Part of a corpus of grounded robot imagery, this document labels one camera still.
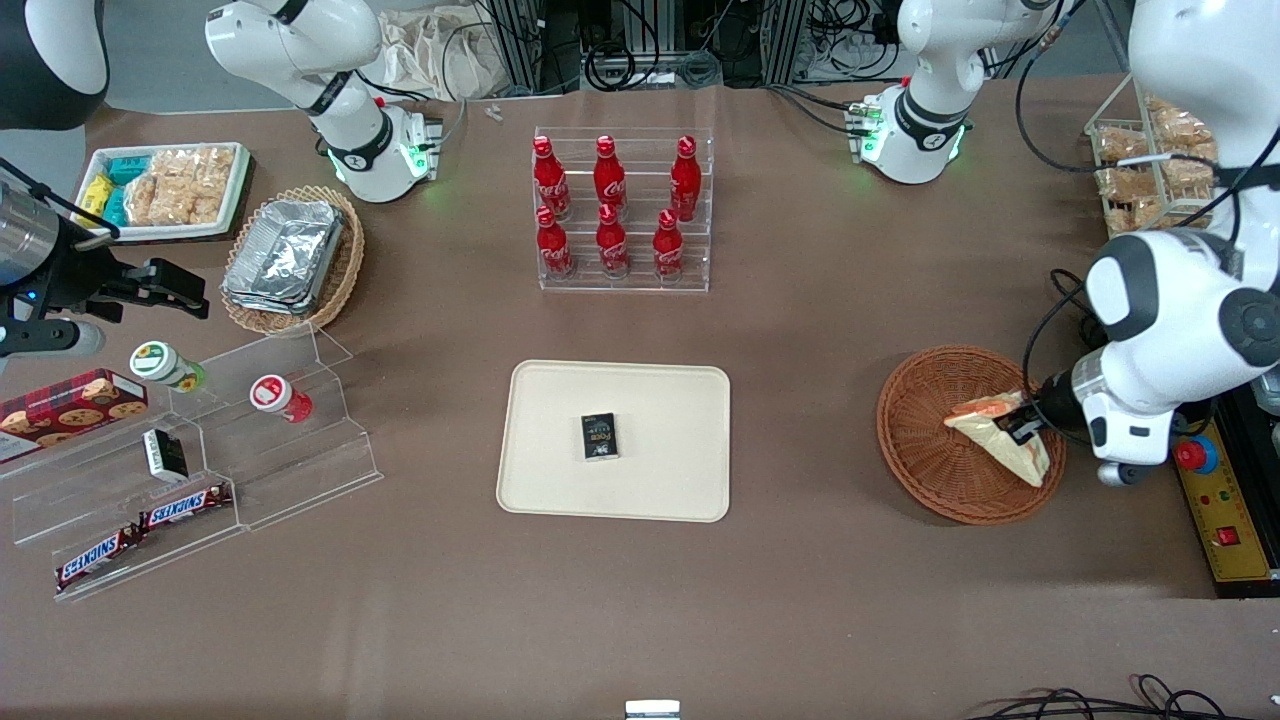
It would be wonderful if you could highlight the white rectangular snack tray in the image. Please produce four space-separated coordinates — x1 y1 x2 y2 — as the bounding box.
78 142 253 244

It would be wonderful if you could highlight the aluminium frame equipment rack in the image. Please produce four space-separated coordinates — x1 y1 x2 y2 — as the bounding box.
480 0 811 93

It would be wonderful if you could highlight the small black card box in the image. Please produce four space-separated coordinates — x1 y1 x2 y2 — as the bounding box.
580 412 621 463

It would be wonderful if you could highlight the Snickers chocolate bar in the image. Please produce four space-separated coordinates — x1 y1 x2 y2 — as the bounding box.
138 483 234 532
54 526 147 593

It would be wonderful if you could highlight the white cloth bag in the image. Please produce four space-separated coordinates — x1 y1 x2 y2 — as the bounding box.
372 8 521 101

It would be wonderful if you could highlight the triangular sandwich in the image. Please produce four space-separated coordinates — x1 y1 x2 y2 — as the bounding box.
944 390 1053 489

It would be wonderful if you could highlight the beige plastic serving tray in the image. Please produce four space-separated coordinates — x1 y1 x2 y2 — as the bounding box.
496 359 732 524

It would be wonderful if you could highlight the clear acrylic bottle rack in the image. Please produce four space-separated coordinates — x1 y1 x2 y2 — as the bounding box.
532 126 715 294

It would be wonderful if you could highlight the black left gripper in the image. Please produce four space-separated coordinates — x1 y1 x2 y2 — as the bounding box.
1005 368 1079 447

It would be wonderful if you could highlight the bagged cracker pack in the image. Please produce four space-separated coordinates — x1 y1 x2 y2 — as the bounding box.
1098 165 1161 201
1163 145 1223 196
1095 128 1151 164
1150 98 1217 147
1105 198 1166 234

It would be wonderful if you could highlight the white wire rack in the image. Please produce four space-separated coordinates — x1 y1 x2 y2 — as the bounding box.
1085 75 1241 241

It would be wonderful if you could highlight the rice cracker snack pack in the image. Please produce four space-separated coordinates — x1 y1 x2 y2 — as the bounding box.
150 148 237 191
125 178 223 227

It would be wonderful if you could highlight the aluminium foil container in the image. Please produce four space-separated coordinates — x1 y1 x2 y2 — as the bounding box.
222 198 347 317

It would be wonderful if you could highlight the green-lidded cup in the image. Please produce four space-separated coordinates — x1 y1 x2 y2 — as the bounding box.
130 341 209 394

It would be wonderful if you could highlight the small black white box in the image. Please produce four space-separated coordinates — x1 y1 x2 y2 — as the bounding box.
142 428 190 484

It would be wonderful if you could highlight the red cola bottle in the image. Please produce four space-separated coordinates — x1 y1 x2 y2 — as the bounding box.
669 136 703 223
596 204 631 279
593 136 628 216
535 206 576 281
653 208 686 284
532 136 573 221

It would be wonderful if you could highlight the red cookie box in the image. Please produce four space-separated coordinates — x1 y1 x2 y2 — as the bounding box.
0 368 150 464

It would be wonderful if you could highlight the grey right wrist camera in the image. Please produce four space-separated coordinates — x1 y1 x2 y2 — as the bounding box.
0 320 106 361

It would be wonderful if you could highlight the yellow emergency stop box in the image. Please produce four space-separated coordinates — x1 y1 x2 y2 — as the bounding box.
1170 420 1280 599

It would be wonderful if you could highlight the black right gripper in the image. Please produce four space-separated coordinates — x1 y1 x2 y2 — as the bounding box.
45 228 211 326

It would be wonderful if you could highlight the brown round wicker basket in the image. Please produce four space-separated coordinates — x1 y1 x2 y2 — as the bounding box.
877 346 1067 525

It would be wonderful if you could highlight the clear acrylic step shelf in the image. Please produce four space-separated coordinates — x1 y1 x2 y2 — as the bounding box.
0 325 384 603

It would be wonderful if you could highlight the red-lidded cup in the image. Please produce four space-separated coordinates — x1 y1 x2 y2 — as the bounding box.
250 374 314 424

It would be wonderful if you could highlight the light oval wicker basket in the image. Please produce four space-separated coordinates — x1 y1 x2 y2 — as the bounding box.
220 185 366 337

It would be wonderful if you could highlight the black power cable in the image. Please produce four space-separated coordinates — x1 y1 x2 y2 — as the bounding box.
1050 268 1106 341

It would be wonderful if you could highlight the black floor cable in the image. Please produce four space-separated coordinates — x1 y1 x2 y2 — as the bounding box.
965 673 1266 720

